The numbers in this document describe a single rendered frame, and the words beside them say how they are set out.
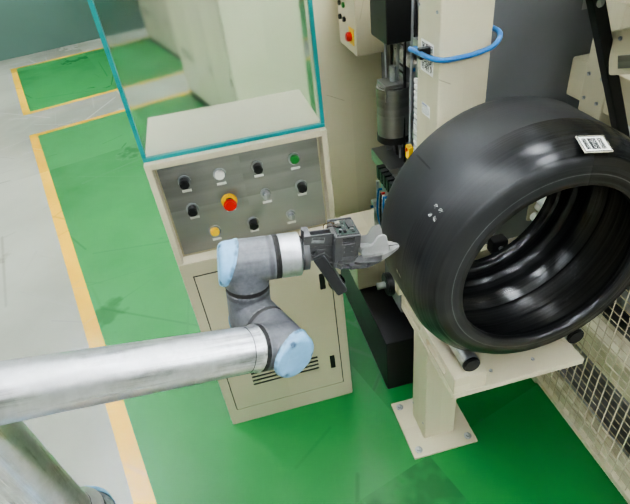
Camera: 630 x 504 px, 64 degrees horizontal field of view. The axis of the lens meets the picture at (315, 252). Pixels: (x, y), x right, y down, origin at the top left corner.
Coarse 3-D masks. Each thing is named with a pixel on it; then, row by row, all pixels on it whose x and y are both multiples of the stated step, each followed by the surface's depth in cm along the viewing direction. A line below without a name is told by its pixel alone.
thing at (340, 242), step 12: (336, 228) 102; (348, 228) 102; (312, 240) 100; (324, 240) 100; (336, 240) 99; (348, 240) 101; (360, 240) 100; (312, 252) 104; (324, 252) 103; (336, 252) 101; (348, 252) 103; (336, 264) 103
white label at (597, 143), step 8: (576, 136) 92; (584, 136) 92; (592, 136) 93; (600, 136) 93; (584, 144) 91; (592, 144) 91; (600, 144) 92; (608, 144) 92; (584, 152) 90; (592, 152) 90; (600, 152) 91
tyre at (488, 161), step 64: (448, 128) 106; (512, 128) 97; (576, 128) 94; (448, 192) 97; (512, 192) 92; (576, 192) 131; (448, 256) 98; (512, 256) 140; (576, 256) 132; (448, 320) 108; (512, 320) 132; (576, 320) 117
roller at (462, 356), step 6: (456, 348) 126; (456, 354) 125; (462, 354) 124; (468, 354) 123; (474, 354) 123; (462, 360) 123; (468, 360) 122; (474, 360) 122; (462, 366) 123; (468, 366) 123; (474, 366) 123
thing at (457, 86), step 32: (448, 0) 108; (480, 0) 110; (448, 32) 112; (480, 32) 114; (448, 64) 117; (480, 64) 118; (448, 96) 121; (480, 96) 123; (416, 352) 188; (416, 384) 199; (416, 416) 210; (448, 416) 201
